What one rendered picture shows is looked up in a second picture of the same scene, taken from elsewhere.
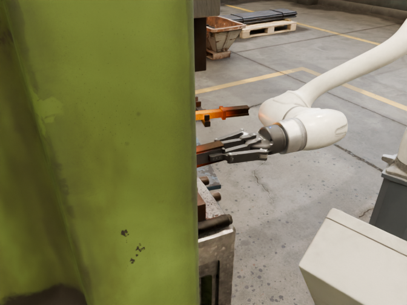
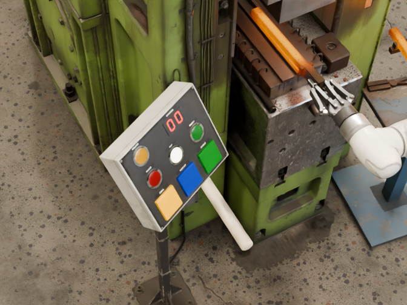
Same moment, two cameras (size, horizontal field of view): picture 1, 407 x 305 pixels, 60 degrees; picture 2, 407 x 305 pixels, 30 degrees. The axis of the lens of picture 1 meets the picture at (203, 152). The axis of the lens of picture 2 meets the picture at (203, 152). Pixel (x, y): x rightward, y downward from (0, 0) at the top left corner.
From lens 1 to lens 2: 211 cm
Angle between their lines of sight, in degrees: 61
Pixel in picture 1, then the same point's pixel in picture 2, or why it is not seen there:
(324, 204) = not seen: outside the picture
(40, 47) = not seen: outside the picture
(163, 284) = (157, 42)
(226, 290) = (261, 149)
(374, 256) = (172, 94)
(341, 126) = (372, 163)
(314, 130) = (356, 140)
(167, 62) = not seen: outside the picture
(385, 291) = (162, 98)
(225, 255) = (263, 125)
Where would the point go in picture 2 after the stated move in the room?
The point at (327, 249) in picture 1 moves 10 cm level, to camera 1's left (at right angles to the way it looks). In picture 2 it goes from (177, 85) to (174, 59)
